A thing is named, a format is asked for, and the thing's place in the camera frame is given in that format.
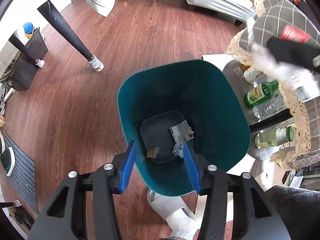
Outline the red white SanDisk carton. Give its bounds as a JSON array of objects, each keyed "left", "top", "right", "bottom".
[{"left": 251, "top": 24, "right": 320, "bottom": 103}]

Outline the dark shoe white sole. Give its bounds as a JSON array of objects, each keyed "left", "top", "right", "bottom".
[{"left": 1, "top": 147, "right": 15, "bottom": 177}]

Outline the white slipper foot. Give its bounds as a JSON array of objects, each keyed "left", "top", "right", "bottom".
[{"left": 146, "top": 189, "right": 199, "bottom": 240}]

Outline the striped grey door mat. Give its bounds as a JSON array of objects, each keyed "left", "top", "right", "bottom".
[{"left": 4, "top": 133, "right": 39, "bottom": 214}]

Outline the black table leg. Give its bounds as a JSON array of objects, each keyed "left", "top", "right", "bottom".
[
  {"left": 9, "top": 34, "right": 45, "bottom": 68},
  {"left": 37, "top": 0, "right": 104, "bottom": 72}
]

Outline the dark teal trash bin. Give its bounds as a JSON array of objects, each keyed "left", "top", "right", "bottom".
[{"left": 117, "top": 60, "right": 250, "bottom": 197}]

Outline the clear plastic bottle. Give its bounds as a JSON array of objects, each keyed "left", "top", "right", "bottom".
[{"left": 253, "top": 94, "right": 286, "bottom": 121}]

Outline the grey checked tablecloth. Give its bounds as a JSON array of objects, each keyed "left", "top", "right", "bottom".
[{"left": 226, "top": 0, "right": 319, "bottom": 170}]

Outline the clear glass bottle green cap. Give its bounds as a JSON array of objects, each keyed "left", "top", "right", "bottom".
[{"left": 254, "top": 126, "right": 295, "bottom": 149}]

